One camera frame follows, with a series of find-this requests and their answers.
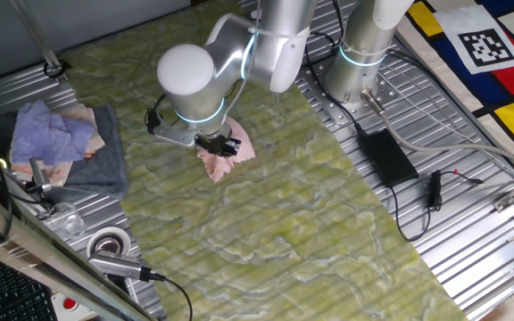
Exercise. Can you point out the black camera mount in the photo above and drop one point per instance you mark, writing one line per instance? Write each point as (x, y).
(38, 189)

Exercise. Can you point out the silver ribbed camera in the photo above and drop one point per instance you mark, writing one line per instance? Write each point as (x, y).
(116, 264)

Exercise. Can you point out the clear acrylic rod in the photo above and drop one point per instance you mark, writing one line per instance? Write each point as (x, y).
(38, 40)

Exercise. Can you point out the purple fluffy cloth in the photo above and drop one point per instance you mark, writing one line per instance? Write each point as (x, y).
(47, 134)

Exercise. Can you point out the black keyboard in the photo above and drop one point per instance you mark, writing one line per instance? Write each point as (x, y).
(16, 296)

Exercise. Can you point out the black power adapter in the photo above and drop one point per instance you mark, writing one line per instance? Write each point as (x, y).
(386, 158)

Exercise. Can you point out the small metal bracket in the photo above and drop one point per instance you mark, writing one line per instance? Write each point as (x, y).
(504, 203)

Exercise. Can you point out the pink fluffy cloth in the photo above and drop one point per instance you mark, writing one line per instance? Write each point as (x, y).
(221, 167)

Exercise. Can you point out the small steel bowl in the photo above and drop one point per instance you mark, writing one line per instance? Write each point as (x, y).
(107, 243)

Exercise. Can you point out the green marble pattern mat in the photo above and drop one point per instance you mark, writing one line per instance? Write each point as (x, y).
(261, 214)

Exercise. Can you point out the aluminium frame bar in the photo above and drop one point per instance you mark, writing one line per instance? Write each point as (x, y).
(38, 254)

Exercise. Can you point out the dark grey towel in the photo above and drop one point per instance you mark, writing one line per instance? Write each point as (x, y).
(105, 169)

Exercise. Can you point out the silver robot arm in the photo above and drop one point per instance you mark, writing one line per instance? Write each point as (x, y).
(185, 71)

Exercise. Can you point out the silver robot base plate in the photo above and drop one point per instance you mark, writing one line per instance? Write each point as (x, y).
(337, 113)

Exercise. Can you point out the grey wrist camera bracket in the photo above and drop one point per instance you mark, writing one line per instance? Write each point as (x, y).
(174, 136)

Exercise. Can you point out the beige cloth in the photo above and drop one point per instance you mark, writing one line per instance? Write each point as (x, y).
(58, 174)

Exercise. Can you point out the small grey camera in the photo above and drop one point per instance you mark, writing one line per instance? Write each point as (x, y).
(39, 171)

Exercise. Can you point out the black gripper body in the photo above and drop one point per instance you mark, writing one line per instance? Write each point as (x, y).
(214, 143)

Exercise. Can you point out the grey box red button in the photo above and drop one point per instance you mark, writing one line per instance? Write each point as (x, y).
(69, 304)

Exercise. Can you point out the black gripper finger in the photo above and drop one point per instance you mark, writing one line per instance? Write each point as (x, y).
(234, 153)
(220, 154)

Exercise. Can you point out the white paper fiducial marker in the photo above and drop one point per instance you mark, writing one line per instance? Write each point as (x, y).
(484, 46)

